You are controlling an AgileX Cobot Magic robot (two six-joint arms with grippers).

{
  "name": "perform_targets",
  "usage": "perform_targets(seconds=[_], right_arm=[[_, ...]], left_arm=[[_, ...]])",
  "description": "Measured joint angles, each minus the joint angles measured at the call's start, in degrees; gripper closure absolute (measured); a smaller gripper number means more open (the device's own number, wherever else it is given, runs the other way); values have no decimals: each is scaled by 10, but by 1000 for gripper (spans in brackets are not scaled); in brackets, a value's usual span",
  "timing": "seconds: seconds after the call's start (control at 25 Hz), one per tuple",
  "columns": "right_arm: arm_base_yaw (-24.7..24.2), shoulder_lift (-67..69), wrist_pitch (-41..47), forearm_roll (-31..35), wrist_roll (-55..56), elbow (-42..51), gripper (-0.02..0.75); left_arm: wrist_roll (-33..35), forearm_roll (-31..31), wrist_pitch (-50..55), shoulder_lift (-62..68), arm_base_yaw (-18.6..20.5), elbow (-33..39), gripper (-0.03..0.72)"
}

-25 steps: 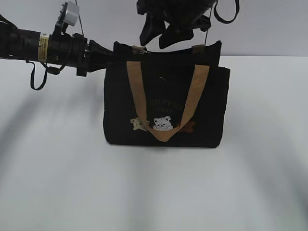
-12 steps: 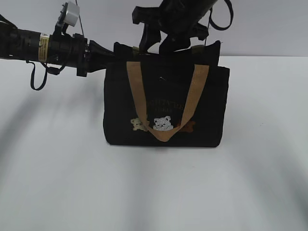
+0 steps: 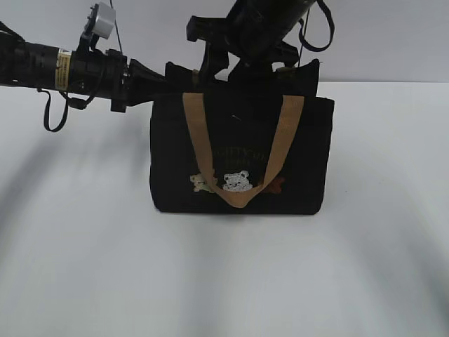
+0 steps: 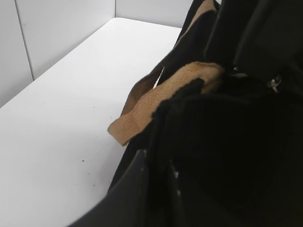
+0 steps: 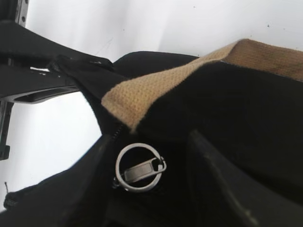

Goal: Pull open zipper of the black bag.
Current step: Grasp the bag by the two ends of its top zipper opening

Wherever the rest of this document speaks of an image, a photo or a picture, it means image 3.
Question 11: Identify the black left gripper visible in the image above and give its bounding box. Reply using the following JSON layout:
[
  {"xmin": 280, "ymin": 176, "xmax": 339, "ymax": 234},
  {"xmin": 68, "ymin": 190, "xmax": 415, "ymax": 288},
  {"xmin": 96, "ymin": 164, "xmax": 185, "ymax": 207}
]
[{"xmin": 69, "ymin": 49, "xmax": 175, "ymax": 113}]

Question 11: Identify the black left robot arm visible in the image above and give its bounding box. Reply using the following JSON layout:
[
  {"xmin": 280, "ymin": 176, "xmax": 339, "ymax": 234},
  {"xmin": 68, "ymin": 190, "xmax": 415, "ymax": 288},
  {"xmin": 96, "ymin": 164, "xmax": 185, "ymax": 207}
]
[{"xmin": 1, "ymin": 25, "xmax": 175, "ymax": 112}]

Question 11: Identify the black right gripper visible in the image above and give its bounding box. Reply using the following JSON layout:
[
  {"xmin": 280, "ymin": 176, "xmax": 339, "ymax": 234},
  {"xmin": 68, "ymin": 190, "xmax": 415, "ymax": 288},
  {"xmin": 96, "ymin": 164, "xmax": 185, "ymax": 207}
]
[{"xmin": 186, "ymin": 16, "xmax": 299, "ymax": 81}]

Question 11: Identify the black canvas tote bag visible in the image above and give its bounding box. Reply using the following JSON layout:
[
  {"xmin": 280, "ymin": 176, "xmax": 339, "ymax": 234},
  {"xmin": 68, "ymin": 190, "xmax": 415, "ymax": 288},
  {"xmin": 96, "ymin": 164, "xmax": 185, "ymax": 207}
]
[{"xmin": 149, "ymin": 59, "xmax": 335, "ymax": 215}]

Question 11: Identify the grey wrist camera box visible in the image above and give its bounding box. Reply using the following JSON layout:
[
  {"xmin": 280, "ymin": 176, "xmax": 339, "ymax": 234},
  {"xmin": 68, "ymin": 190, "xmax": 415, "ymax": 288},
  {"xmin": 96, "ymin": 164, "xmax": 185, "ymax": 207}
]
[{"xmin": 83, "ymin": 2, "xmax": 116, "ymax": 39}]

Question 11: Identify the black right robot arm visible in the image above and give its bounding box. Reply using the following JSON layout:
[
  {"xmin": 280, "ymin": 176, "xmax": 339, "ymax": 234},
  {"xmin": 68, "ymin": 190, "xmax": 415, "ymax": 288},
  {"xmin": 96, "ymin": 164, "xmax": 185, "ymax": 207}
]
[{"xmin": 186, "ymin": 0, "xmax": 335, "ymax": 83}]

